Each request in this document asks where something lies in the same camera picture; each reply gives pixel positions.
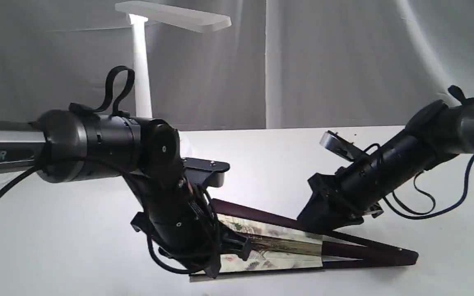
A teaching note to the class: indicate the painted paper folding fan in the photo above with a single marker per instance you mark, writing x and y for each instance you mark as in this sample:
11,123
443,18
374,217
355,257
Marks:
279,245

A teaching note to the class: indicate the grey backdrop curtain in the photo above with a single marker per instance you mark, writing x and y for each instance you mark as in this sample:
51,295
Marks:
281,64

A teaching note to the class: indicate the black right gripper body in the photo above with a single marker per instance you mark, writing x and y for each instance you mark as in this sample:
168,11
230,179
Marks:
365,181

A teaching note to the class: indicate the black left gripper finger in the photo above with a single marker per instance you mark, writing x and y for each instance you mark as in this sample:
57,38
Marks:
236,244
212,270

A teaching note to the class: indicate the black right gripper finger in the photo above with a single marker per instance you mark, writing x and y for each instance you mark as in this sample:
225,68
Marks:
320,215

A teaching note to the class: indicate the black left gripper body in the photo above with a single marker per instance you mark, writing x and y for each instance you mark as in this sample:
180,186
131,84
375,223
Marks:
176,216

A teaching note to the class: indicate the white desk lamp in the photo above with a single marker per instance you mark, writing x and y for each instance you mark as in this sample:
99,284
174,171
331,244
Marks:
140,12

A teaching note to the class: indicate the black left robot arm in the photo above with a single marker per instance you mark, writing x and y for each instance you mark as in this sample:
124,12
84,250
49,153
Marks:
64,146

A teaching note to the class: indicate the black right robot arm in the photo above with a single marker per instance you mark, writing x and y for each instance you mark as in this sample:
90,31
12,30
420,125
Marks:
436,134

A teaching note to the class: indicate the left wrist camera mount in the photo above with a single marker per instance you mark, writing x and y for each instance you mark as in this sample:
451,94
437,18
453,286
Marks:
207,173

